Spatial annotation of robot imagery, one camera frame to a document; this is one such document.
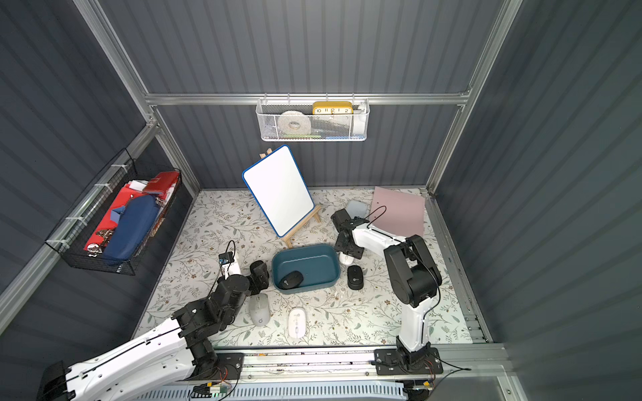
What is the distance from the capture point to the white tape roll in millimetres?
839

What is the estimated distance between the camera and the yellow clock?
0.88 metres

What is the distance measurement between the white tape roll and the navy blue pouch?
474 mm
